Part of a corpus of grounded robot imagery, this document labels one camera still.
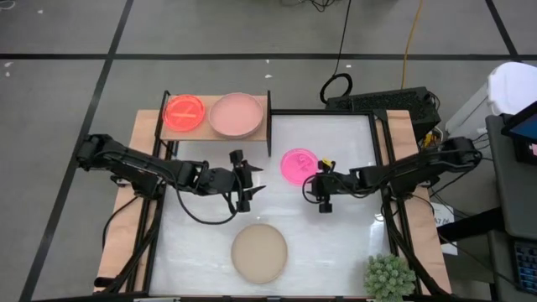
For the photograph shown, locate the green artificial plant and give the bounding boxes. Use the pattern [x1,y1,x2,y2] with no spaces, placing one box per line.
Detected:
[363,253,417,302]

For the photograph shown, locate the yellow floor cable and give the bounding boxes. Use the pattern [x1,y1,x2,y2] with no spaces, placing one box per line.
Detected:
[400,0,427,90]

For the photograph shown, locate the black aluminium frame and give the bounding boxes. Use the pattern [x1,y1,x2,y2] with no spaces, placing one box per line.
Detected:
[94,90,181,294]
[270,108,452,299]

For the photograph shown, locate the black cable tangle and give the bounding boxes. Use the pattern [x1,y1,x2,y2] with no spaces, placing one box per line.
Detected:
[279,0,336,13]

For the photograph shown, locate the large beige plate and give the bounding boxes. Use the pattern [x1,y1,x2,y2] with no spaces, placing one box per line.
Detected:
[231,222,289,285]

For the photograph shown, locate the black floor cable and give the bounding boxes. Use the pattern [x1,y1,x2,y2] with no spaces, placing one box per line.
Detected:
[319,0,354,105]

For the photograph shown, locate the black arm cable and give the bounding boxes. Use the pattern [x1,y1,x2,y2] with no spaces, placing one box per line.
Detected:
[102,195,142,251]

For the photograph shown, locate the light grey cabinet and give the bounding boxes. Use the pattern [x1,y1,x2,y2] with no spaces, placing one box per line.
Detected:
[444,83,492,142]

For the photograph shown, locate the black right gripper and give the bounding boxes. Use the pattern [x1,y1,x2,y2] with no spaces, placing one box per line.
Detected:
[305,159,358,215]

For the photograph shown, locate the grey desk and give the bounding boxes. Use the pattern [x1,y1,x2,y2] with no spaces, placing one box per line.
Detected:
[485,115,537,240]

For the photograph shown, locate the small orange translucent plate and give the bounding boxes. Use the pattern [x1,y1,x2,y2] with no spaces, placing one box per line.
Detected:
[163,94,206,133]

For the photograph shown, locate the black keyboard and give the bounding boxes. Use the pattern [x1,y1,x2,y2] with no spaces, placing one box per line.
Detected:
[509,238,537,295]

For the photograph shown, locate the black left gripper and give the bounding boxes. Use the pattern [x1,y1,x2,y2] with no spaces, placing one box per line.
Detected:
[196,148,267,214]

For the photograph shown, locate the small magenta translucent plate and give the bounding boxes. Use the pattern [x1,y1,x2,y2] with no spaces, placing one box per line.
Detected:
[279,147,321,187]

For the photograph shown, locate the wooden shelf with black sides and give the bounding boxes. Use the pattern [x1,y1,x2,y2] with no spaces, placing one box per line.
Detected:
[154,89,274,159]

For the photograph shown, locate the white table board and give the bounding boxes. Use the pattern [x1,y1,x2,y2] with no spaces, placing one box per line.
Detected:
[149,112,392,297]

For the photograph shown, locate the black bar beside desk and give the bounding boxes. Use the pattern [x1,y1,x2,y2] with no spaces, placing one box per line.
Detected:
[435,207,507,245]

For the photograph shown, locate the white paper sheet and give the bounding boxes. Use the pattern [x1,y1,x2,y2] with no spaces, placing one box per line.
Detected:
[430,200,459,257]

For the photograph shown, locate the black monitor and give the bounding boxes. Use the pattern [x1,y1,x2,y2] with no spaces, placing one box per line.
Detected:
[501,100,537,165]

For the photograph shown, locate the white plastic bin lid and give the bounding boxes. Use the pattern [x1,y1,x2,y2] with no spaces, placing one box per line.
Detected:
[487,61,537,117]

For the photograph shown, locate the large pale pink plate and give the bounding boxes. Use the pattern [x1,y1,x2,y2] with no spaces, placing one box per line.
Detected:
[208,92,265,140]

